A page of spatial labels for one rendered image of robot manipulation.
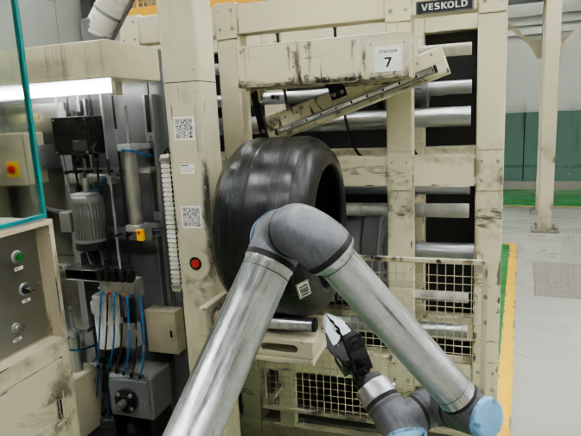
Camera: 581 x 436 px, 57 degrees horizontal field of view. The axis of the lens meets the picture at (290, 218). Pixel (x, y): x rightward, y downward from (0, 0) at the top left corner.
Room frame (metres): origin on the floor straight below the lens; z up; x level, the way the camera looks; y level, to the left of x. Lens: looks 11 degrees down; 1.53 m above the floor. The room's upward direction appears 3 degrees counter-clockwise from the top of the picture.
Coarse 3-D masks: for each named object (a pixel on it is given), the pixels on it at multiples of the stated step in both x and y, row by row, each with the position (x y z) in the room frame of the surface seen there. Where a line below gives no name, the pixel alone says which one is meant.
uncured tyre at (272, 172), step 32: (256, 160) 1.57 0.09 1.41; (288, 160) 1.53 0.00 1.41; (320, 160) 1.60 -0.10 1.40; (224, 192) 1.53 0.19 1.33; (256, 192) 1.49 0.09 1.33; (288, 192) 1.46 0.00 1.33; (320, 192) 1.96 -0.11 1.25; (224, 224) 1.49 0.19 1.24; (224, 256) 1.49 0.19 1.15; (224, 288) 1.59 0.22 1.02; (288, 288) 1.45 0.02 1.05; (320, 288) 1.54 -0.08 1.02
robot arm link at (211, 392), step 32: (256, 224) 1.20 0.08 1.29; (256, 256) 1.12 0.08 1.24; (288, 256) 1.11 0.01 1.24; (256, 288) 1.08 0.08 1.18; (224, 320) 1.06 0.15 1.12; (256, 320) 1.05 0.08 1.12; (224, 352) 1.02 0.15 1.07; (256, 352) 1.06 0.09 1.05; (192, 384) 1.00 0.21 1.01; (224, 384) 0.99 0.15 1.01; (192, 416) 0.96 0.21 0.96; (224, 416) 0.98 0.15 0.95
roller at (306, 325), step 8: (216, 312) 1.65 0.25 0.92; (272, 320) 1.58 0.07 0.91; (280, 320) 1.57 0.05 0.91; (288, 320) 1.56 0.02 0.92; (296, 320) 1.55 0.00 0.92; (304, 320) 1.55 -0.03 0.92; (312, 320) 1.55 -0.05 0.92; (272, 328) 1.58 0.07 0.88; (280, 328) 1.57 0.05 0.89; (288, 328) 1.56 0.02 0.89; (296, 328) 1.55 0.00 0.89; (304, 328) 1.54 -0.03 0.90; (312, 328) 1.53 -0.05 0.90
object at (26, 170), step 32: (0, 0) 1.53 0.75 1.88; (0, 32) 1.52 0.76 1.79; (0, 64) 1.50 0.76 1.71; (0, 96) 1.49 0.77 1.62; (0, 128) 1.47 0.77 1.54; (32, 128) 1.57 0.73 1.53; (0, 160) 1.46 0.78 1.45; (32, 160) 1.56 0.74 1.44; (0, 192) 1.44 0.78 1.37; (32, 192) 1.55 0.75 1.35; (0, 224) 1.43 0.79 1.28
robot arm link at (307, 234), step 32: (288, 224) 1.06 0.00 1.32; (320, 224) 1.04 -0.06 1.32; (320, 256) 1.02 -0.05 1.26; (352, 256) 1.05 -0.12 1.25; (352, 288) 1.03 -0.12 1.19; (384, 288) 1.06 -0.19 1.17; (384, 320) 1.03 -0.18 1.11; (416, 320) 1.08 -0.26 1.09; (416, 352) 1.04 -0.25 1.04; (448, 384) 1.04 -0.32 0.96; (448, 416) 1.10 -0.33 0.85; (480, 416) 1.03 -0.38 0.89
